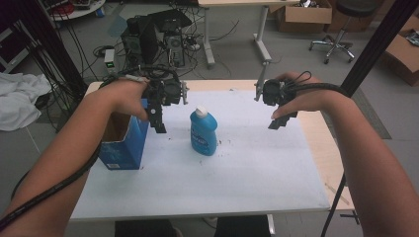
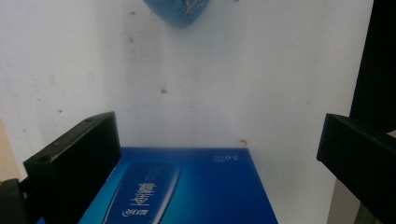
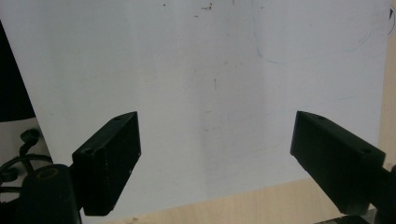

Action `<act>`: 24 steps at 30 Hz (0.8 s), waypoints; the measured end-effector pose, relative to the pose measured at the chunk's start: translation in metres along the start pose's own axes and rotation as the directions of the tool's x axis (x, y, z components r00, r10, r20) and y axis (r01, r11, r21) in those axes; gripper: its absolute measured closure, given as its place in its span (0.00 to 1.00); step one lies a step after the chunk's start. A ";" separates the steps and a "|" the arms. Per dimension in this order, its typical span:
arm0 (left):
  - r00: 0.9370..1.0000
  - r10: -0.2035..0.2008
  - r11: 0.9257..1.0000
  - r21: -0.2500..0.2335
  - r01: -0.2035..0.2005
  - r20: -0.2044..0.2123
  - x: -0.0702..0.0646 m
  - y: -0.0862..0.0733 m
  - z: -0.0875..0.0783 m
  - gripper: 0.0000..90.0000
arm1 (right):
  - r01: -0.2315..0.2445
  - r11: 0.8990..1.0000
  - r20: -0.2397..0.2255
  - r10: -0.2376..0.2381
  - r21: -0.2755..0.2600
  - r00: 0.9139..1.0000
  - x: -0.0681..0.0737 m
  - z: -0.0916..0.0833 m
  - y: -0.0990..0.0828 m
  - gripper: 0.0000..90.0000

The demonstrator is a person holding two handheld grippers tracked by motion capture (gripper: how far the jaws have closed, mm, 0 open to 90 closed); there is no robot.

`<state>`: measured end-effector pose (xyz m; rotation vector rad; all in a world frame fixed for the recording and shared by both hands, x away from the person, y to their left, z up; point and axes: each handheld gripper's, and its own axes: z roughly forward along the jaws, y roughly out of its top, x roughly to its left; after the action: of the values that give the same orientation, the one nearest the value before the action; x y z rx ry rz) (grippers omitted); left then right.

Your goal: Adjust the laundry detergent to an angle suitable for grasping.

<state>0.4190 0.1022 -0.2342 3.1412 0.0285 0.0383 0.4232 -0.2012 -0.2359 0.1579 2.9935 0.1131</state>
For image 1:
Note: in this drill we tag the white cloth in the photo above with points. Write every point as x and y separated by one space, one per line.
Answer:
19 98

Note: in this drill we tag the person's left leg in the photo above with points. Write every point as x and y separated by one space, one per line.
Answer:
145 229

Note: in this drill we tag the large brown cardboard box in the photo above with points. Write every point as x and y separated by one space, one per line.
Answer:
403 56

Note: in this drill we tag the white desk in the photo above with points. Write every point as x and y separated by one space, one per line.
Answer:
263 36

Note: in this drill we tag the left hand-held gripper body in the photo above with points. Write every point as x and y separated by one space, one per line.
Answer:
166 92

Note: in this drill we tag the office chair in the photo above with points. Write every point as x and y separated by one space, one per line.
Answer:
341 39

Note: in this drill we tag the small white power unit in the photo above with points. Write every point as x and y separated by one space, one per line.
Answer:
109 61

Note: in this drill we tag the blue cardboard box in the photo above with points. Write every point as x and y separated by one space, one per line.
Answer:
126 151

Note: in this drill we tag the round white table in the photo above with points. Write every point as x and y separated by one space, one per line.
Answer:
79 11

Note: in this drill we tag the person's right leg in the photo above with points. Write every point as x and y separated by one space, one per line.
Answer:
242 227

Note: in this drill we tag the grey computer tower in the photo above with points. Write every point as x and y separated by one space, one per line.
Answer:
174 49

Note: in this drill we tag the white foam mat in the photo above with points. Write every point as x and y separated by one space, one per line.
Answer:
250 171

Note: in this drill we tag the person's right hand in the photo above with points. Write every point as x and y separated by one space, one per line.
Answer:
309 98

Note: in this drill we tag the person's leg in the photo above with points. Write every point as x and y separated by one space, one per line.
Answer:
145 229
242 227

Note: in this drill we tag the black metal stand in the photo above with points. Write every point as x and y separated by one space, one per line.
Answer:
378 42

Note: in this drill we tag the grey floor mat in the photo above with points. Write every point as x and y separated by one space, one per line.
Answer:
372 115

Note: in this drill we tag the black computer tower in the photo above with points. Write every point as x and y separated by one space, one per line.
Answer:
138 42

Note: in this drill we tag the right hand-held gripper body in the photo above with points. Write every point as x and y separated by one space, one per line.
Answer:
275 94

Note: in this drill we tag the person's left hand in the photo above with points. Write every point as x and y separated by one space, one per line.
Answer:
126 95

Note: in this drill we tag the blue bottle white cap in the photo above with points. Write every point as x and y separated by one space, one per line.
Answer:
203 135

